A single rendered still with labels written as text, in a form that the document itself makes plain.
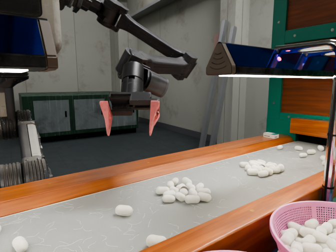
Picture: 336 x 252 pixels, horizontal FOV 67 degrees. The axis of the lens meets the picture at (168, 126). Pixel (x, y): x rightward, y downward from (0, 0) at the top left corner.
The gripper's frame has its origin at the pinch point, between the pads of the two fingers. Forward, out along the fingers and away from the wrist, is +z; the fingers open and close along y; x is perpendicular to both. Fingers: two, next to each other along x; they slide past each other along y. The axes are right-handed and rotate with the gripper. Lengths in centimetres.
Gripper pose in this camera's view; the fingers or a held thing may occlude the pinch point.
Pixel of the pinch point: (129, 131)
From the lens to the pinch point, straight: 60.5
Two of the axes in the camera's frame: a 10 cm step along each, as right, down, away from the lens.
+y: -10.0, 0.1, -0.2
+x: 0.2, -5.0, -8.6
